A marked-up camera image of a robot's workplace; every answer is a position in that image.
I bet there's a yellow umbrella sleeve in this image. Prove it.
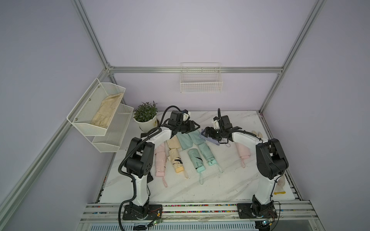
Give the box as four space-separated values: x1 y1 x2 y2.
166 136 182 150

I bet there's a green umbrella sleeve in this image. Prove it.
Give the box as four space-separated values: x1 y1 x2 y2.
188 130 206 145
176 133 193 150

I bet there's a green umbrella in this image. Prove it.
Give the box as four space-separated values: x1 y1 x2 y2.
188 148 206 185
198 142 224 173

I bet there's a pink umbrella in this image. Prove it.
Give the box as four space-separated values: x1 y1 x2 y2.
155 143 168 188
236 143 251 168

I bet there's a yellow umbrella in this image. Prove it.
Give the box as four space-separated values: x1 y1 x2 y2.
169 149 189 179

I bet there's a purple umbrella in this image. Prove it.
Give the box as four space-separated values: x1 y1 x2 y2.
199 133 231 147

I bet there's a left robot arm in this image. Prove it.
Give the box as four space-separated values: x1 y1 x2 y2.
118 105 200 217

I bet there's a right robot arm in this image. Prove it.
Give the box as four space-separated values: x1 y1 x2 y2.
201 109 289 218

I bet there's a potted green plant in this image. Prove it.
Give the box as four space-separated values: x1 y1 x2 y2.
134 101 158 133

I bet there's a cream work glove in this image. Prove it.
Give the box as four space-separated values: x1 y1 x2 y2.
252 131 263 138

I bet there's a cream glove in shelf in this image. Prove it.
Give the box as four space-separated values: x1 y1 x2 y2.
91 93 124 129

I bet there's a white tiered mesh shelf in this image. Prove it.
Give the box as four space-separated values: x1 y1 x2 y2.
66 79 134 153

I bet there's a white speckled work glove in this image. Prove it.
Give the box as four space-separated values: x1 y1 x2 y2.
274 176 286 195

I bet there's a white wire wall basket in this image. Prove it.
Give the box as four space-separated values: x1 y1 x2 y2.
180 62 223 93

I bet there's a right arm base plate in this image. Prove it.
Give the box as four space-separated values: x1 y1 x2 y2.
237 202 278 220

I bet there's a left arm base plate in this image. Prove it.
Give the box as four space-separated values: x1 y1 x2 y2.
122 203 163 220

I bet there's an aluminium rail frame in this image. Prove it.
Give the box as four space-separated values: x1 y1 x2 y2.
77 200 324 231

